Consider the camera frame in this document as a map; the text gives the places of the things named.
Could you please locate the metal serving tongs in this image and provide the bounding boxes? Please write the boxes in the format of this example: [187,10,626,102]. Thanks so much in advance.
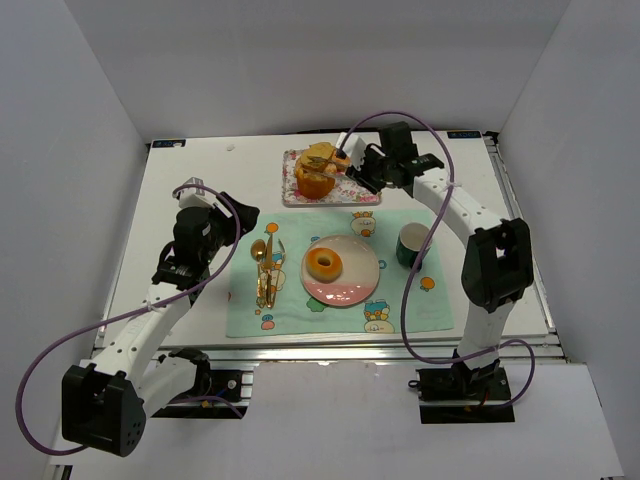
[302,161,349,181]

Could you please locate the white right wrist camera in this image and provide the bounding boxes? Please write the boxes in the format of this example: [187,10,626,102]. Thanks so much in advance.
[335,132,367,170]

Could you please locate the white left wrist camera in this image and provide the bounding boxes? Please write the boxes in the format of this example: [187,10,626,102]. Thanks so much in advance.
[172,177,213,209]

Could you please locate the blue corner label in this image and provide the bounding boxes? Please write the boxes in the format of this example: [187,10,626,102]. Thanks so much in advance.
[151,139,186,149]
[447,130,482,140]

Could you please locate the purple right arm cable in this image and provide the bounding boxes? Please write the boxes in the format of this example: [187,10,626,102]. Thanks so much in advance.
[337,110,536,410]

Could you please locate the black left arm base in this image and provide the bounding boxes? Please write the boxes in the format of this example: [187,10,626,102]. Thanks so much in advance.
[141,347,249,419]

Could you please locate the small round bun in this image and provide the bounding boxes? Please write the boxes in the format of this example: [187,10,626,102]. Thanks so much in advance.
[331,152,351,173]

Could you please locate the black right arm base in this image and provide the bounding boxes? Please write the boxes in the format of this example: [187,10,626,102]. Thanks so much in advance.
[408,348,515,424]

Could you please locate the floral rectangular tray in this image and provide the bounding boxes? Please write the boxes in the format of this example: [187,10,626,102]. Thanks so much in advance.
[281,150,382,207]

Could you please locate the sliced herb bread piece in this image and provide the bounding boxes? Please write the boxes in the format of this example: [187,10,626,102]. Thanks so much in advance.
[300,142,335,172]

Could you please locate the dark green mug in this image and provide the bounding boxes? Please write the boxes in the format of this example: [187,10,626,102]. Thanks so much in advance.
[395,222,430,269]

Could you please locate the blue left corner label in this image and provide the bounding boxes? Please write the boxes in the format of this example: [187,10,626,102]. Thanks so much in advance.
[151,139,186,149]

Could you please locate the mint cartoon placemat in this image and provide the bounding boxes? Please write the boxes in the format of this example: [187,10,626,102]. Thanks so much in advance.
[226,208,454,338]

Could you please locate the pink white ceramic plate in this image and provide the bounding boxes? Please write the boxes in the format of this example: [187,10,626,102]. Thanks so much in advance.
[300,235,380,307]

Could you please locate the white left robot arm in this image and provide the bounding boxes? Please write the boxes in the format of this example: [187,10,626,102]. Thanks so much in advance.
[61,188,260,457]

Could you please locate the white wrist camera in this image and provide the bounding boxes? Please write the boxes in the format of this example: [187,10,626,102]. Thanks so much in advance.
[335,132,367,170]
[172,177,213,209]

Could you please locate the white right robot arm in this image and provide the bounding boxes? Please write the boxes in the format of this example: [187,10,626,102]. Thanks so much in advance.
[336,122,534,379]

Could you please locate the blue right corner label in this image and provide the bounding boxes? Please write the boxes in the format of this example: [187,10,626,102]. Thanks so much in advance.
[447,130,482,140]

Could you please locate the gold knife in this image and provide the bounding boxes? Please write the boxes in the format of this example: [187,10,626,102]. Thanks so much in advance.
[263,233,273,308]

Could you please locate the orange glazed donut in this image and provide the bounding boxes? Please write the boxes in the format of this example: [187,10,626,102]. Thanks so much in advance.
[305,247,343,283]

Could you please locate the large sugared bread loaf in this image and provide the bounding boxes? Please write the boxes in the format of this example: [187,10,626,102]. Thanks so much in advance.
[295,163,336,200]

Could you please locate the gold spoon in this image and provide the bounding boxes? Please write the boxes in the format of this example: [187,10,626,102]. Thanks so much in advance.
[250,239,266,299]

